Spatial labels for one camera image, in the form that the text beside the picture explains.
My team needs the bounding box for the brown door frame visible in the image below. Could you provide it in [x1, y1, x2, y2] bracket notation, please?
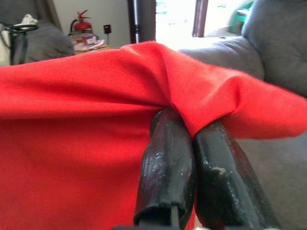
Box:
[191, 0, 210, 38]

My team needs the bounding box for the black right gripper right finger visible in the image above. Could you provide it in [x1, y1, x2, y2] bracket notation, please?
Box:
[193, 119, 282, 230]

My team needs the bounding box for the green plastic stool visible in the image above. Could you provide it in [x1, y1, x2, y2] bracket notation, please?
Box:
[229, 0, 255, 35]

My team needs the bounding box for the red fire extinguisher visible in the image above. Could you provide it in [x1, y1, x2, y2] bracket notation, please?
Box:
[69, 9, 93, 37]

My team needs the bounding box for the red pillow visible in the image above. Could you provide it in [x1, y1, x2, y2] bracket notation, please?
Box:
[0, 40, 307, 230]

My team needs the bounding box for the white cloth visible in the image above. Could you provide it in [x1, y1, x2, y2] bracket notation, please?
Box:
[20, 13, 39, 25]

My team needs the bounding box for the grey fabric armchair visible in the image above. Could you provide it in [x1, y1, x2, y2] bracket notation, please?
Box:
[0, 0, 75, 67]

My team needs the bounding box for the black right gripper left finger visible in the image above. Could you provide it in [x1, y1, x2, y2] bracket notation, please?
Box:
[133, 107, 198, 227]

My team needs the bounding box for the small blue red carton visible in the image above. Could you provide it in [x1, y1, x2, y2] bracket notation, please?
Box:
[83, 34, 99, 46]

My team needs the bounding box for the dark wooden door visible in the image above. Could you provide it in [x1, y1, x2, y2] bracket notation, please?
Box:
[127, 0, 157, 44]

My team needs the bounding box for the large grey recliner sofa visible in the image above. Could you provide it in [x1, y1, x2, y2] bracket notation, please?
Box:
[178, 0, 307, 230]

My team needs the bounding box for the black bag strap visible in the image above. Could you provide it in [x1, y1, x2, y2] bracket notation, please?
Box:
[0, 23, 39, 66]

